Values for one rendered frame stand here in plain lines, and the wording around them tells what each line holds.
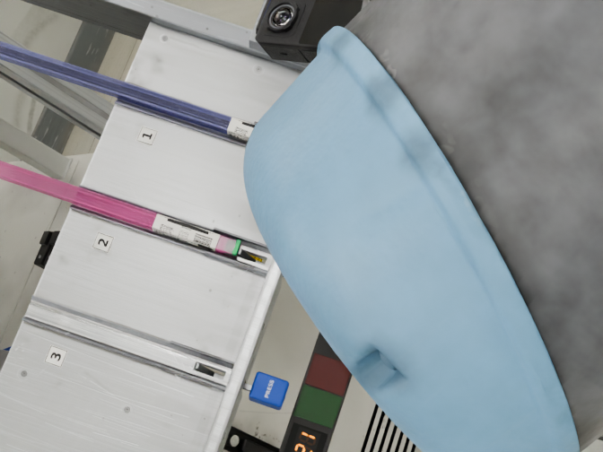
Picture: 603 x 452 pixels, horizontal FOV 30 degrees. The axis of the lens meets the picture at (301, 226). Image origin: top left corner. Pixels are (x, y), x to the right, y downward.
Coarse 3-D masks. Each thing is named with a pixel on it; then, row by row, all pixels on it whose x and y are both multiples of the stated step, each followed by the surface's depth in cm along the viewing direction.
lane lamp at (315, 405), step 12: (300, 396) 99; (312, 396) 99; (324, 396) 99; (336, 396) 99; (300, 408) 99; (312, 408) 99; (324, 408) 99; (336, 408) 99; (312, 420) 98; (324, 420) 98
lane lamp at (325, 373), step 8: (312, 360) 100; (320, 360) 100; (328, 360) 100; (312, 368) 100; (320, 368) 100; (328, 368) 100; (336, 368) 100; (344, 368) 100; (312, 376) 100; (320, 376) 100; (328, 376) 100; (336, 376) 100; (344, 376) 100; (312, 384) 99; (320, 384) 99; (328, 384) 99; (336, 384) 99; (344, 384) 99; (336, 392) 99; (344, 392) 99
